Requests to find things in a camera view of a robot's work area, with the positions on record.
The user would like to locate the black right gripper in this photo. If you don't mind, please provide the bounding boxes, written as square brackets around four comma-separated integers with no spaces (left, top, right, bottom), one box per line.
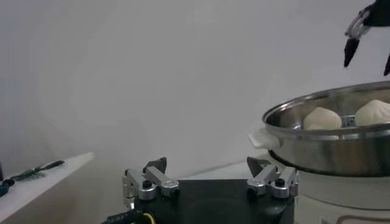
[343,0,390,77]

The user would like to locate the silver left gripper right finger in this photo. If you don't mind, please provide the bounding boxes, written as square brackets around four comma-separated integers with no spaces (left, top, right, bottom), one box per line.
[246,156,300,200]

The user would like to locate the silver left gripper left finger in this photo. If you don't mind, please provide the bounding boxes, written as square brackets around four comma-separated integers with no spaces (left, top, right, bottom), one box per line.
[121,156,181,211]

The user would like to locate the white steamed baozi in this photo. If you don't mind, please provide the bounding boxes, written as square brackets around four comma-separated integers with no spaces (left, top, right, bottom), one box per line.
[303,106,342,131]
[355,99,390,127]

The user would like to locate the stainless steel steamer basket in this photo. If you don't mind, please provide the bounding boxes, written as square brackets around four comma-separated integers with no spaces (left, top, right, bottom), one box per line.
[248,80,390,178]

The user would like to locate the white electric cooker base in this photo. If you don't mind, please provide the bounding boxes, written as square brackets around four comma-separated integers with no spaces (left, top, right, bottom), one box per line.
[268,153,390,224]

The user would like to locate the white side table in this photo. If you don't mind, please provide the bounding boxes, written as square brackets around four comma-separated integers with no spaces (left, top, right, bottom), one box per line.
[0,152,95,224]

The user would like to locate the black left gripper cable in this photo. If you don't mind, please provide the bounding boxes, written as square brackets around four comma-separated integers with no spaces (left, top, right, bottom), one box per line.
[102,208,156,224]

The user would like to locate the black cable with plug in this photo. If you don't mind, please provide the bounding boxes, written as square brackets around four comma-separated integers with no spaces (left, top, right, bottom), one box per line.
[2,159,66,187]

